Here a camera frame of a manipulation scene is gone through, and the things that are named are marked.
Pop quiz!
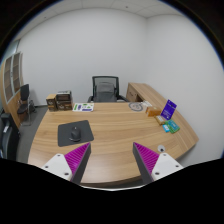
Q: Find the black leather office chair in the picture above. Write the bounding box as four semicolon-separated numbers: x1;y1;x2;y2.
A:
0;112;21;161

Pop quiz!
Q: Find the orange cardboard box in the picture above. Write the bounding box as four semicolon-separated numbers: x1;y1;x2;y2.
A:
145;106;163;118

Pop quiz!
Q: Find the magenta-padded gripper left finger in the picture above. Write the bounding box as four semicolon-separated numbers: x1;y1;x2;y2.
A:
41;142;92;185

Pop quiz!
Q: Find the grey backpack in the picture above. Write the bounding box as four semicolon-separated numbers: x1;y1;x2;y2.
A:
94;81;117;103

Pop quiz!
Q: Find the black mesh office chair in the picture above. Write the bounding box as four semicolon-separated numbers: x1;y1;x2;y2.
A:
87;75;129;103

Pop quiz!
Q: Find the white paper sheet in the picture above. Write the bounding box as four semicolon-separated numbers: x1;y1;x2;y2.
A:
141;100;154;108

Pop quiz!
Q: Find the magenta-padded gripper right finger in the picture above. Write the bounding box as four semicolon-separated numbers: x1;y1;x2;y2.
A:
132;142;184;185

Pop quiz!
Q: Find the white green purple printed sheet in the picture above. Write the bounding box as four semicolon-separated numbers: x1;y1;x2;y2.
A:
72;102;95;113

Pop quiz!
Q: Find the round grey disc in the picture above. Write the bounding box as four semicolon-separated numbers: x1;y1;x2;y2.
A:
128;101;144;112

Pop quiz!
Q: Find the dark grey mouse pad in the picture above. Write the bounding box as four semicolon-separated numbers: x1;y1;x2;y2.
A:
57;119;95;148

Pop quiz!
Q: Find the small tan box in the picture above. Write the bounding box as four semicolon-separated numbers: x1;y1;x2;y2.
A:
154;114;167;126

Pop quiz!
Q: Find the black box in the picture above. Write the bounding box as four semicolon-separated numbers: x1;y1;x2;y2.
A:
55;90;73;103

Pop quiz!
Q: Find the black visitor chair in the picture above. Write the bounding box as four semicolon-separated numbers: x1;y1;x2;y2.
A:
16;83;36;127

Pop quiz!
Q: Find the wooden side desk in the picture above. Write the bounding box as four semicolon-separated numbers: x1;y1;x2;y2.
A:
125;82;168;104

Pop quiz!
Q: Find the wooden shelf unit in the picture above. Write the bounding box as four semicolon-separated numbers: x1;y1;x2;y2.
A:
0;51;26;129

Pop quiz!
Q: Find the green packet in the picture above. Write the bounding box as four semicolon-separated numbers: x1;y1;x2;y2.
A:
165;119;181;135

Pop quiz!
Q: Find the purple card package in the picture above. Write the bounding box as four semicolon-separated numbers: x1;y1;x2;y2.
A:
160;99;178;121

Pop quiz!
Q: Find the black computer mouse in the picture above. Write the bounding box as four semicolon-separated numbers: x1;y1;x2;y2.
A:
68;126;82;143

